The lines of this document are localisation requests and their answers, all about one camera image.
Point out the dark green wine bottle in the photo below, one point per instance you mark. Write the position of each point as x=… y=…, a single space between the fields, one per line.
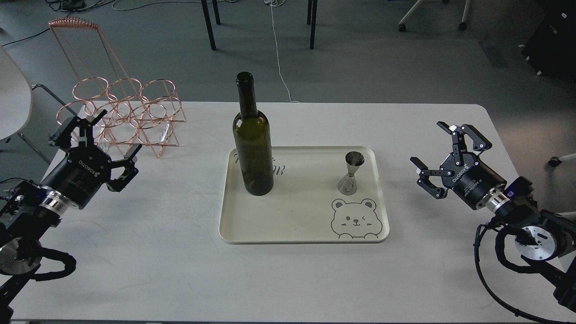
x=251 y=132

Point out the white round chair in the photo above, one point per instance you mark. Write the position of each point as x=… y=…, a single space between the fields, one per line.
x=16 y=101

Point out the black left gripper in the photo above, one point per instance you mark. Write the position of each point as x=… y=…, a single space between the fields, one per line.
x=85 y=168

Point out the cream bear serving tray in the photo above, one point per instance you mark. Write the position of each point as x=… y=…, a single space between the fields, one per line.
x=304 y=205

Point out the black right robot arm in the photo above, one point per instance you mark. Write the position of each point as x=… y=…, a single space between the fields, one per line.
x=526 y=238

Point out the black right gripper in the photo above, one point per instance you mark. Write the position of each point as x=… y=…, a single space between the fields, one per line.
x=472 y=180

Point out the copper wire bottle rack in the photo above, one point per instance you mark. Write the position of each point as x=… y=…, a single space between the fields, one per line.
x=134 y=112

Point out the black equipment case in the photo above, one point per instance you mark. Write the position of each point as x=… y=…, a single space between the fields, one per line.
x=551 y=50

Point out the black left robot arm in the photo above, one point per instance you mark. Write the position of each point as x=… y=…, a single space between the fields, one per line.
x=32 y=209

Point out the steel double jigger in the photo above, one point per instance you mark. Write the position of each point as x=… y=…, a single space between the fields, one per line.
x=348 y=185

